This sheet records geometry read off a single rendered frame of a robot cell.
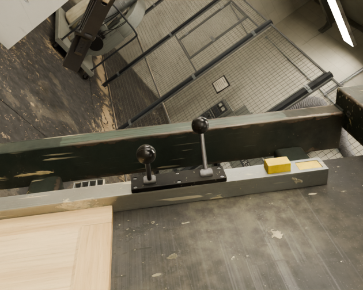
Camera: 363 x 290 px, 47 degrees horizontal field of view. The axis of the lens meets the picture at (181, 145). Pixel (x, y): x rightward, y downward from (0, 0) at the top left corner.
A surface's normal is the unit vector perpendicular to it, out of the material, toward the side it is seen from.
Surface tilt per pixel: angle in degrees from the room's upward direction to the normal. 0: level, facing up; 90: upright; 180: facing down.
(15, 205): 59
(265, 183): 90
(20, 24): 90
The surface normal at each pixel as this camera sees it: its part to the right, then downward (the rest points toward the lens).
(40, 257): -0.07, -0.88
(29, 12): 0.23, 0.58
